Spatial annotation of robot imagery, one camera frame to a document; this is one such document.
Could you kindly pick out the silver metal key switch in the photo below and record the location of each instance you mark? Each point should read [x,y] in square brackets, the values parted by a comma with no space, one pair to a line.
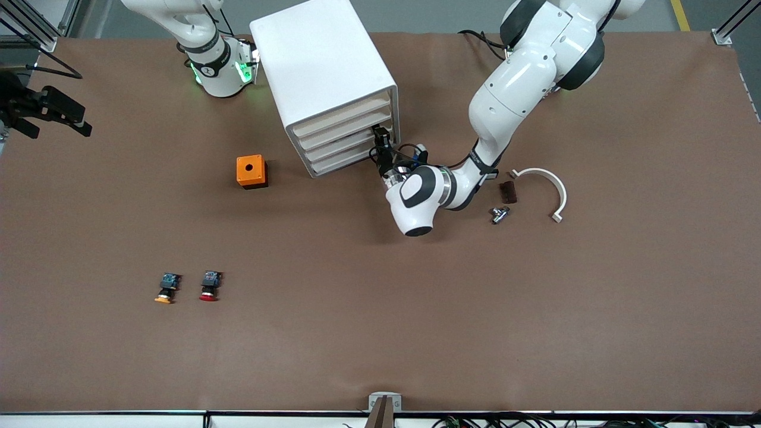
[500,215]

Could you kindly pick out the brown terminal block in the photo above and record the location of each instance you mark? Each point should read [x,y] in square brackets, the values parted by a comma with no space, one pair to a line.
[509,192]

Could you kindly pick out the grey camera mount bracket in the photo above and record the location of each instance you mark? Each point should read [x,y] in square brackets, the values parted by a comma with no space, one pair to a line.
[374,404]

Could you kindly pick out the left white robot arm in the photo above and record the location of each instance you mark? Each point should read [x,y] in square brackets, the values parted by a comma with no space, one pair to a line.
[517,89]

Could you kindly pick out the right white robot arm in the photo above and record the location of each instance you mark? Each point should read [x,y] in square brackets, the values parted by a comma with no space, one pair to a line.
[217,71]

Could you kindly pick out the white plastic drawer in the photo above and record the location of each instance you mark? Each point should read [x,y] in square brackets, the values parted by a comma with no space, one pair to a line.
[342,145]
[342,159]
[342,119]
[342,132]

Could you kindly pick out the aluminium frame profile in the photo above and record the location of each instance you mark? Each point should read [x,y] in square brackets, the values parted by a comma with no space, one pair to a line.
[722,37]
[47,43]

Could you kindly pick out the white curved plastic bracket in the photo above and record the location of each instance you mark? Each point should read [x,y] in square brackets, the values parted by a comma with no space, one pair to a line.
[559,190]

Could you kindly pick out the red push button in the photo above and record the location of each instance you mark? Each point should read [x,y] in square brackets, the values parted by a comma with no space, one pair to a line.
[209,284]

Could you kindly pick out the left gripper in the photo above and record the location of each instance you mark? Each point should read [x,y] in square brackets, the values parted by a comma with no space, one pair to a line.
[387,162]

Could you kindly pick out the yellow push button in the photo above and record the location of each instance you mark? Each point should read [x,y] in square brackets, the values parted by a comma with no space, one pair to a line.
[168,285]

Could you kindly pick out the white drawer cabinet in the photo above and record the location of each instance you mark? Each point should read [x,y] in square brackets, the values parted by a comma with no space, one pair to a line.
[315,59]

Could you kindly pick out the orange button enclosure box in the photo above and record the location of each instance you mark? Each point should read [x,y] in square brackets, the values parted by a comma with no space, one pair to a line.
[250,170]

